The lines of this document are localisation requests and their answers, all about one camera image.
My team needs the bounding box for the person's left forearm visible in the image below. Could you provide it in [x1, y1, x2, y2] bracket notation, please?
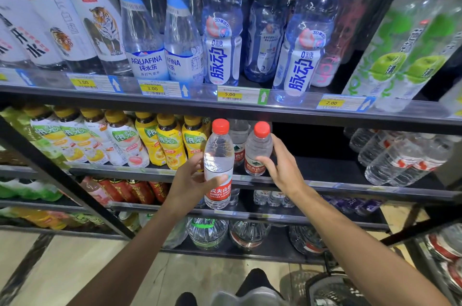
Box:
[66, 203, 192, 306]

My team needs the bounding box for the person's right forearm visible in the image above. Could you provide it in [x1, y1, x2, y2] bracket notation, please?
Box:
[292, 185, 452, 306]

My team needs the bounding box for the yellow label clear drink bottle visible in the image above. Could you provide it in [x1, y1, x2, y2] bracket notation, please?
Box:
[438, 78, 462, 117]

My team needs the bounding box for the black shopping basket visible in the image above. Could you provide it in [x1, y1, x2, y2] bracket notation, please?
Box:
[305, 251, 372, 306]

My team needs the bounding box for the pink label drink bottle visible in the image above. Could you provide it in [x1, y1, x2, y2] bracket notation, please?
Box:
[311, 0, 382, 88]

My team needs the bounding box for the row of yellow cap tea bottles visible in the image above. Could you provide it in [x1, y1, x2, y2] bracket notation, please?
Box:
[0, 104, 212, 169]

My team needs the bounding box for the large red cap water bottle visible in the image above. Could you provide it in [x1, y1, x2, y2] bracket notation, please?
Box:
[425, 223, 462, 259]
[438, 258, 462, 292]

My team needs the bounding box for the row of dark blue drink bottles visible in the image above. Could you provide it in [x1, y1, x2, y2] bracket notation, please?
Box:
[202, 0, 344, 105]

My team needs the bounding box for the person's light grey shirt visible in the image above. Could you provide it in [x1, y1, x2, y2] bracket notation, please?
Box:
[211, 287, 293, 306]

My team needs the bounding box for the cluster of white cap bottles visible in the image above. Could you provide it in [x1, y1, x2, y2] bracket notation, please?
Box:
[343, 127, 461, 188]

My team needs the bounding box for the row of small clear water bottles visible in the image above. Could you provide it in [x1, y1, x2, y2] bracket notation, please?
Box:
[194, 188, 296, 209]

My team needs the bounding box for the black opposite shelf unit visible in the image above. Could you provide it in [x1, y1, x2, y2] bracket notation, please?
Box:
[379, 205, 462, 306]

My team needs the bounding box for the person's left hand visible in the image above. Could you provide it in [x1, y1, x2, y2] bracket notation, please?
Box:
[166, 152, 230, 217]

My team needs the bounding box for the green label clear drink bottle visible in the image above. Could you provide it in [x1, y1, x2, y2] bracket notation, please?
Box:
[375, 0, 462, 114]
[342, 0, 457, 97]

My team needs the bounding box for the row of red wrapped drink bottles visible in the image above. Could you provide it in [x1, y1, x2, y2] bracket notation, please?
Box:
[80, 176, 169, 206]

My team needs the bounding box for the row of white label drink bottles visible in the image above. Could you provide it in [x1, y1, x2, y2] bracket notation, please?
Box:
[0, 0, 132, 78]

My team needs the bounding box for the tall light blue water bottle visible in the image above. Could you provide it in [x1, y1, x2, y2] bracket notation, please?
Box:
[107, 0, 169, 81]
[160, 0, 205, 83]

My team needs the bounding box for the person's right hand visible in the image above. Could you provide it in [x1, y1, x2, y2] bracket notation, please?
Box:
[256, 133, 308, 198]

